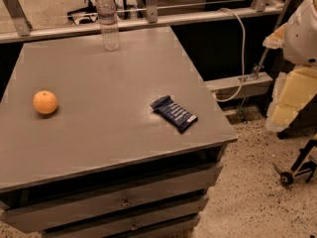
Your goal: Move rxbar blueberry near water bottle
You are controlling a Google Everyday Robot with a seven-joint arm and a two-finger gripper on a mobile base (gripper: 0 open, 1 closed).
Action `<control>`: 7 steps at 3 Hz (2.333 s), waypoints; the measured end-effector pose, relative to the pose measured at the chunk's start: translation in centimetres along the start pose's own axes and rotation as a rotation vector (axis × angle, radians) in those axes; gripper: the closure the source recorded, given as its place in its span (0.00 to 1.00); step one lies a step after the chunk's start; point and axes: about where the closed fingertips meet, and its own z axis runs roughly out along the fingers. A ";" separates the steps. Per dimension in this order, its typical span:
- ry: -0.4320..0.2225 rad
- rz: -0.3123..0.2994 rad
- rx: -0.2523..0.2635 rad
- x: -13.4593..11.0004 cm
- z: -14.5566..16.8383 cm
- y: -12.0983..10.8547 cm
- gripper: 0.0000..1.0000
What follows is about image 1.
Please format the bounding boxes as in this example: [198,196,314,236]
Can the bottom grey drawer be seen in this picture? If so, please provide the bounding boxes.
[108,213,201,238]

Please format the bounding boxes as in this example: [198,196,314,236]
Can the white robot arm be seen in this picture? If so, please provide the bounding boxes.
[263,0,317,132]

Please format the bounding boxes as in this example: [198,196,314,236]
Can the grey metal ledge block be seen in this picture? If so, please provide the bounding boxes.
[205,72,272,102]

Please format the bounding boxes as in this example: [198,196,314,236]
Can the orange fruit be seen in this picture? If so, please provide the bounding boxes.
[33,90,57,115]

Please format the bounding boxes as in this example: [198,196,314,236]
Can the middle grey drawer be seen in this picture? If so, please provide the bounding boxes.
[44,195,208,238]

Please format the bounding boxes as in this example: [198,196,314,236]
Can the top grey drawer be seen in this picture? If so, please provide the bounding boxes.
[1,162,222,233]

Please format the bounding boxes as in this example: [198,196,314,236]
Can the grey drawer cabinet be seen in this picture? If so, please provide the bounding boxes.
[0,28,236,236]

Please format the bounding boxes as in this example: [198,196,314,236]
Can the blue rxbar blueberry wrapper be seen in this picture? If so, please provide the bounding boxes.
[151,95,198,133]

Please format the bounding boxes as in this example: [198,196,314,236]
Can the clear plastic water bottle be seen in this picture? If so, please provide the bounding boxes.
[97,0,120,51]

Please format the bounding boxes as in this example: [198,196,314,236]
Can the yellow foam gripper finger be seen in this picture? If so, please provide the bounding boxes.
[265,65,317,132]

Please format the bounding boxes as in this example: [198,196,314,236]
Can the metal frame rail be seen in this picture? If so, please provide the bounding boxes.
[0,0,290,44]

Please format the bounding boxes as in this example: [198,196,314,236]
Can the grey drawer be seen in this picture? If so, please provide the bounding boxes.
[44,195,208,238]
[108,213,201,238]
[1,162,222,233]

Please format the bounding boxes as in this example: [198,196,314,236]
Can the black wheeled cart base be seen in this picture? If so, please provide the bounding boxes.
[273,134,317,185]

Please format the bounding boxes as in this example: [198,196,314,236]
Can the white cable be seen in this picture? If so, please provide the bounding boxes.
[213,7,248,103]

